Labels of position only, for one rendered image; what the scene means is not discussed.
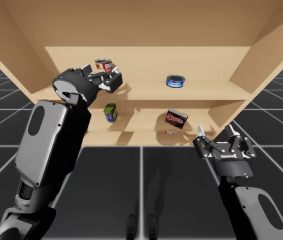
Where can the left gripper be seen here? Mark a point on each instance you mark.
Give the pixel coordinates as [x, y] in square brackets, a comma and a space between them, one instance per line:
[77, 81]

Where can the green and blue rectangular can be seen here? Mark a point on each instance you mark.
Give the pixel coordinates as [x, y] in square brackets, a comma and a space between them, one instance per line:
[110, 113]

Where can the dark red carton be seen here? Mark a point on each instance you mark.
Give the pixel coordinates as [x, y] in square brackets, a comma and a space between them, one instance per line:
[176, 119]

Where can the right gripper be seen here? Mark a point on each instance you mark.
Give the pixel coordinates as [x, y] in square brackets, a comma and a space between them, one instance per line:
[230, 163]

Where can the red and white can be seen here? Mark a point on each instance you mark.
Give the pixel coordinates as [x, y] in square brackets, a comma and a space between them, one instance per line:
[104, 65]

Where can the blue flat can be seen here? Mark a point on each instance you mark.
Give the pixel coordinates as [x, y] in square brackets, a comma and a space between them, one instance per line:
[175, 81]

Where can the pale wooden shelf unit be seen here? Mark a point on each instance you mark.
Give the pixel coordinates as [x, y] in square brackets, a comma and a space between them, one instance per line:
[146, 30]

